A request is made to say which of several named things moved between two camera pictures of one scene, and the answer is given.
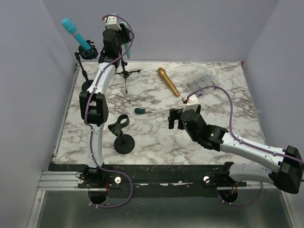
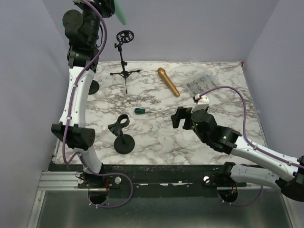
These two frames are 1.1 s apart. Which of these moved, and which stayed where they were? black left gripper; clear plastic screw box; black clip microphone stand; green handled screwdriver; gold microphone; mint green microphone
Moved: mint green microphone; black left gripper
Stayed: clear plastic screw box; black clip microphone stand; gold microphone; green handled screwdriver
